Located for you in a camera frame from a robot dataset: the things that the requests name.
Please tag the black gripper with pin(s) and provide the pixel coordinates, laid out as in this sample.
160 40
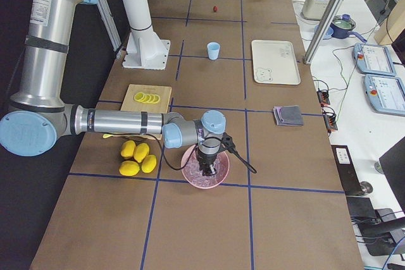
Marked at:
205 159

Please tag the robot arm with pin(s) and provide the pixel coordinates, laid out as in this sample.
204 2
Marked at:
38 117

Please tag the pile of ice cubes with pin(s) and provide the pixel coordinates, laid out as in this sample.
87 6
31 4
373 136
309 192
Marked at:
196 175

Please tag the light blue cup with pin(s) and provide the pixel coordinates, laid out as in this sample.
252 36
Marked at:
213 49

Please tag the pink bowl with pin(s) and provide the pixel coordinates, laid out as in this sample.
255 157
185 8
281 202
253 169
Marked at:
221 172

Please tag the whole lemon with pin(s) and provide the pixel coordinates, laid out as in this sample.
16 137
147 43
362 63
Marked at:
141 152
127 149
149 164
129 168

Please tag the lemon slices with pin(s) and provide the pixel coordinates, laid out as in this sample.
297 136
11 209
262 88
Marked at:
147 98

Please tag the grey folded cloth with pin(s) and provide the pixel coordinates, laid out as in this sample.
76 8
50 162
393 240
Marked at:
288 116

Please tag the wooden cutting board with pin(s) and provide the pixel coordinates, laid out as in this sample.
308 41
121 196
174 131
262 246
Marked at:
130 104

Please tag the cream bear tray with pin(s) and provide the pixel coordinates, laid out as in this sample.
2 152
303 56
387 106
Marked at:
274 62

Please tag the orange black terminal block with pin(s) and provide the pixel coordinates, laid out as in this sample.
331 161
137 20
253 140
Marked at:
323 97
330 120

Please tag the black monitor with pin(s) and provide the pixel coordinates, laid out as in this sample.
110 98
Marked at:
392 163

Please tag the blue bowl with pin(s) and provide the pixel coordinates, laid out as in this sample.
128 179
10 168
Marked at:
328 34

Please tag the lower blue teach pendant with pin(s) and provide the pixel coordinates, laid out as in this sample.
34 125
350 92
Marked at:
385 94

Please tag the blue teach pendant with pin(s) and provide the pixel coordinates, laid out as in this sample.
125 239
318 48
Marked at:
373 59
385 94

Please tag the cream toaster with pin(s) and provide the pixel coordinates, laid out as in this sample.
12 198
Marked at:
314 9

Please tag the upper blue teach pendant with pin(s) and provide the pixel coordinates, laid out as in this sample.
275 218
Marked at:
373 59

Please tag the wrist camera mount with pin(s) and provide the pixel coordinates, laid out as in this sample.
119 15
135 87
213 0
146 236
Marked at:
227 143

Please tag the white post base plate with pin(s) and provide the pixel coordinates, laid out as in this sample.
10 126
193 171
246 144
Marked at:
145 50

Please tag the aluminium frame post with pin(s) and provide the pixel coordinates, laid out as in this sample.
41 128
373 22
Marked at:
330 12

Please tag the purple handled saucepan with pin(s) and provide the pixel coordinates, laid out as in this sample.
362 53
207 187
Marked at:
343 27

